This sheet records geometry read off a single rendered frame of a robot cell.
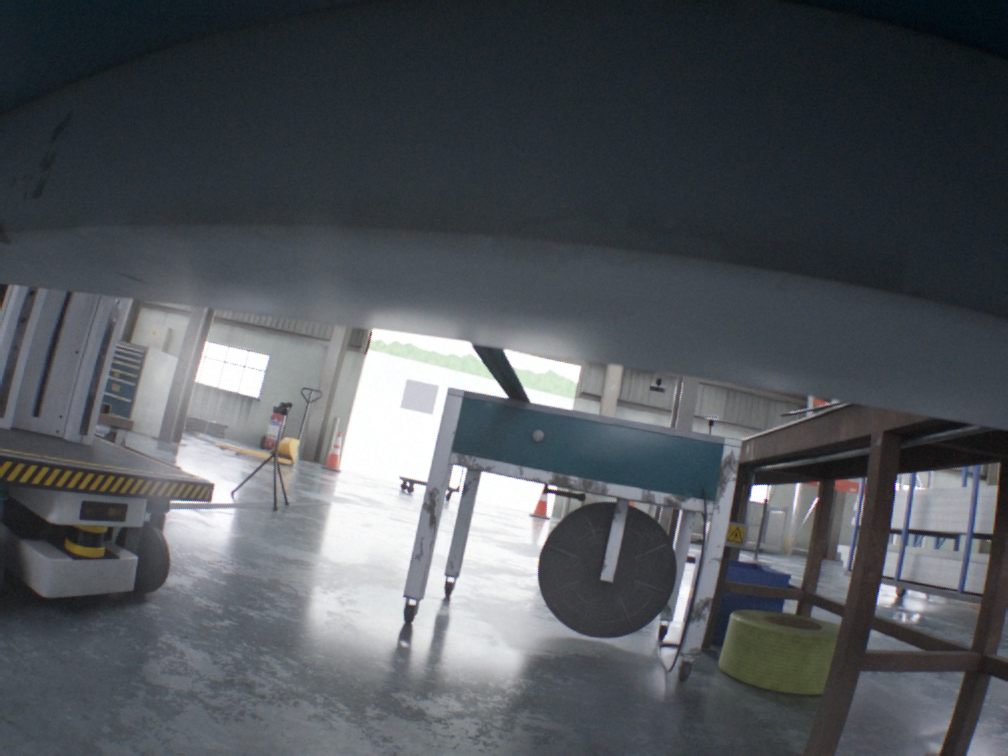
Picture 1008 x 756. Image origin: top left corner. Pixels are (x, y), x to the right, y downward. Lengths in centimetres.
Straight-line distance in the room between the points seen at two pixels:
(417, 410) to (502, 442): 993
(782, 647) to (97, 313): 208
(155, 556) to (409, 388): 1045
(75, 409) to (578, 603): 155
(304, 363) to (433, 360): 277
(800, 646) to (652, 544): 58
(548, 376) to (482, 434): 994
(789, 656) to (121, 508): 178
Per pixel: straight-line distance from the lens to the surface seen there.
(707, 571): 169
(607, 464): 164
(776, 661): 183
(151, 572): 145
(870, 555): 120
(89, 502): 121
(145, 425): 734
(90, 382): 152
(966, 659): 142
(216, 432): 1006
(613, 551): 180
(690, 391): 612
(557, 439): 165
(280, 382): 1235
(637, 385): 1198
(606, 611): 187
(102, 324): 152
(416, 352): 1178
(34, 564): 124
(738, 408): 1267
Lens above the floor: 49
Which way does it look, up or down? 10 degrees up
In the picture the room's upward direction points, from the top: 12 degrees clockwise
